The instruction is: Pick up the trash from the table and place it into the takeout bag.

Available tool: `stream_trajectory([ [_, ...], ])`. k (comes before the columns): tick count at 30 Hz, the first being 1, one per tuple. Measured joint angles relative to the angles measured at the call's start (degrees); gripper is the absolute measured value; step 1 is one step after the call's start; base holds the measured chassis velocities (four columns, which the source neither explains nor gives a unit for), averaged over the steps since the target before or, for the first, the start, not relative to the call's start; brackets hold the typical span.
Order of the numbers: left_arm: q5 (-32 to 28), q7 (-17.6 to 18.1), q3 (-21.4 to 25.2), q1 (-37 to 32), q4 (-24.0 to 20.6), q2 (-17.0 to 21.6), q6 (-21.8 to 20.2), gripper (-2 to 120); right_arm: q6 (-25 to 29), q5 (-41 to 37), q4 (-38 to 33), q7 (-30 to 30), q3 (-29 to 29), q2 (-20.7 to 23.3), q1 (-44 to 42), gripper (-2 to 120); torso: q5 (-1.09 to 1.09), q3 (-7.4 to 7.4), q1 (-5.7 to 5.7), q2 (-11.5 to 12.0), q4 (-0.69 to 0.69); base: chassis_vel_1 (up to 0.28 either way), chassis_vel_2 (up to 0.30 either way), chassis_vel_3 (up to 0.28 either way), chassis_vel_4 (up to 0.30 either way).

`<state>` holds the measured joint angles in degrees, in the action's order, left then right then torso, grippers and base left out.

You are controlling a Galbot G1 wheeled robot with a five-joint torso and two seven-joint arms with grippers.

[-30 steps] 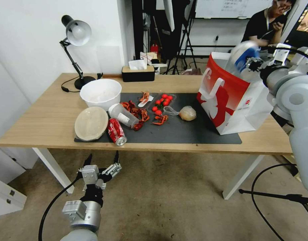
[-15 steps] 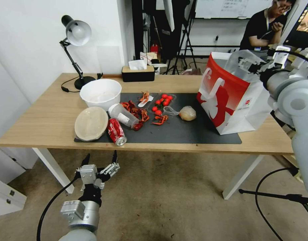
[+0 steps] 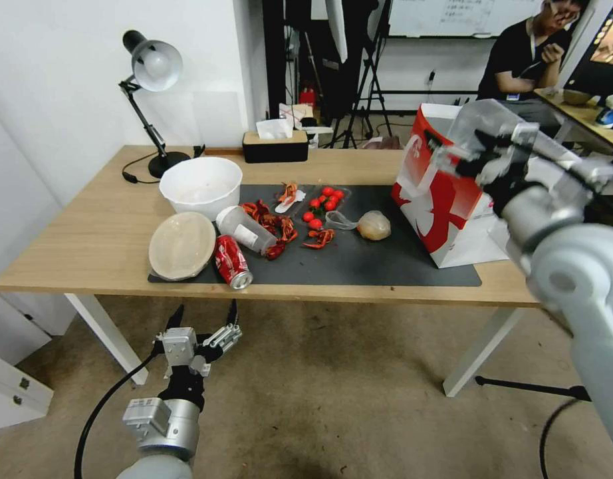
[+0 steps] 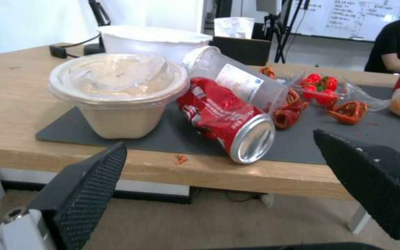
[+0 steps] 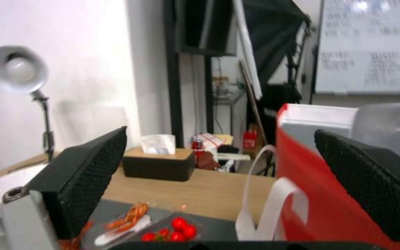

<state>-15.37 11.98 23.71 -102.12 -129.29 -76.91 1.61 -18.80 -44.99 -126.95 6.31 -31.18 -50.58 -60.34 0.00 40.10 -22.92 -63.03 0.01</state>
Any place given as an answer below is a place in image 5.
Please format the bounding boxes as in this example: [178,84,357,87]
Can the red delivery bag white handles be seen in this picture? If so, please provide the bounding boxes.
[235,103,400,250]

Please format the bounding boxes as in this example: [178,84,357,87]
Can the black softbox light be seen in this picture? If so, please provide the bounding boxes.
[234,0,317,115]

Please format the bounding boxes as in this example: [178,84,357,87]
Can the black tissue box wooden lid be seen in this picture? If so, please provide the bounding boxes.
[122,134,196,182]

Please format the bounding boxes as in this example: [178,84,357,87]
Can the white desk lamp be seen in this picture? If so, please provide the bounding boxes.
[0,45,57,163]

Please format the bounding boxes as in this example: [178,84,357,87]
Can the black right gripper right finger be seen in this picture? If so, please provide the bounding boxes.
[313,129,400,244]

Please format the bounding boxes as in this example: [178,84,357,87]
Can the clear plastic bag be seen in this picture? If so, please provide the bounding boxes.
[351,100,400,167]

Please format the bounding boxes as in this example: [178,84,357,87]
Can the whiteboard with writing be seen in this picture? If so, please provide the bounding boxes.
[313,0,400,95]

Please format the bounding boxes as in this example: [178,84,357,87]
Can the cardboard box with red tape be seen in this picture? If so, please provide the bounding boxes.
[199,133,234,151]

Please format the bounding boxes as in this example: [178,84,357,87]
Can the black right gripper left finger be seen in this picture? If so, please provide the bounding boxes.
[0,126,128,250]

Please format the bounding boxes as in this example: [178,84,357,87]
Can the black shelf frame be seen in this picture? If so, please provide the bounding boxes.
[163,0,237,146]

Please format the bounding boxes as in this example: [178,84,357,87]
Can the small red paper bag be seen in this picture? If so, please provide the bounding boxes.
[243,130,258,150]

